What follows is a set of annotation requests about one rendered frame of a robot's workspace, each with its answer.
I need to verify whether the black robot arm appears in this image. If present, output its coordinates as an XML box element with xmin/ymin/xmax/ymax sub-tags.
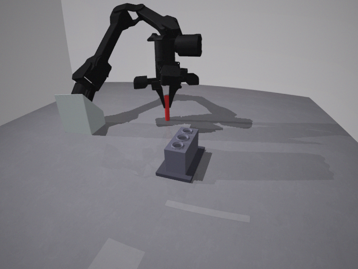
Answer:
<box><xmin>71</xmin><ymin>3</ymin><xmax>202</xmax><ymax>102</ymax></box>

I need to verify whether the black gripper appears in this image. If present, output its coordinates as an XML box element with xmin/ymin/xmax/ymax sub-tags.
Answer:
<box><xmin>134</xmin><ymin>56</ymin><xmax>199</xmax><ymax>108</ymax></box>

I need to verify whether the red peg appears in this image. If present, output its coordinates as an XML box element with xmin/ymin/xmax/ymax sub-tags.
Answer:
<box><xmin>164</xmin><ymin>95</ymin><xmax>170</xmax><ymax>121</ymax></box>

